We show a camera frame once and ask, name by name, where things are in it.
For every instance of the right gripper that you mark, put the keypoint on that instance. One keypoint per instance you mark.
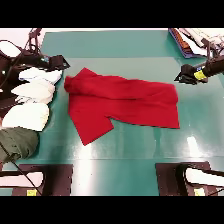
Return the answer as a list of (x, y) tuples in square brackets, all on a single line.
[(191, 73)]

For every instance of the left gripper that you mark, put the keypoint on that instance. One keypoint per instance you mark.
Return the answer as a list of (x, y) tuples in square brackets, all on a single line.
[(56, 62)]

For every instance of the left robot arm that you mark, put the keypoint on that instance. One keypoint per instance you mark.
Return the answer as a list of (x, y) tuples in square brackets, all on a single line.
[(28, 116)]

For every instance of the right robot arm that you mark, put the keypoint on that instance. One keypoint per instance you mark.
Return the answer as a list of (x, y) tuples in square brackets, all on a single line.
[(213, 66)]

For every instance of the heap of clothes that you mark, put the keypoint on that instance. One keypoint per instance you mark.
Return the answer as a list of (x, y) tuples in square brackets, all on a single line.
[(193, 40)]

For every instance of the red T-shirt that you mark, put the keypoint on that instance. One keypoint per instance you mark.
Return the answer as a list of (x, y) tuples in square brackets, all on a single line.
[(126, 100)]

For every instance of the olive green garment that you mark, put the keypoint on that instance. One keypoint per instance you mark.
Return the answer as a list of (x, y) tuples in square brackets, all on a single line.
[(18, 142)]

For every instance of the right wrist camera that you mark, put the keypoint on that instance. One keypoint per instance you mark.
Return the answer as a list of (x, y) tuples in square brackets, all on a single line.
[(210, 48)]

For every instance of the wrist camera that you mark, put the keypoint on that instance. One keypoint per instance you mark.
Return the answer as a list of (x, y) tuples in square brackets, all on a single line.
[(210, 48), (34, 37)]

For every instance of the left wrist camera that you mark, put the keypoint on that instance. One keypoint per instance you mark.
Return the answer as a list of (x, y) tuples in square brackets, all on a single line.
[(34, 37)]

